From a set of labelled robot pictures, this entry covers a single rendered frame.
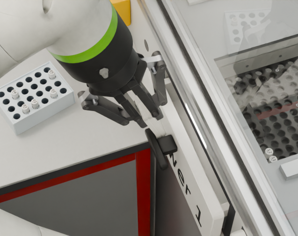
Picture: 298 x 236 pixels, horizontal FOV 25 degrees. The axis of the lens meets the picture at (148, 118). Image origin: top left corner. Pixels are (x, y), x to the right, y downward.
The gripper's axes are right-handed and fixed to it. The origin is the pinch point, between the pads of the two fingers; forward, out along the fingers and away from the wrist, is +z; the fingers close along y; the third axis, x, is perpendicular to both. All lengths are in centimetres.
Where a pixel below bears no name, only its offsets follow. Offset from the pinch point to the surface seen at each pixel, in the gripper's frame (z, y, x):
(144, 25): 3.8, -4.8, -19.2
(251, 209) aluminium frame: -2.8, -7.6, 20.4
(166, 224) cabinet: 53, 13, -6
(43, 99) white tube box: 9.2, 17.5, -19.5
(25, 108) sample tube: 6.3, 20.4, -17.5
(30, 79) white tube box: 9.3, 18.7, -25.0
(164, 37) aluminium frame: -2.8, -7.2, -10.2
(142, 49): 11.5, -2.0, -20.6
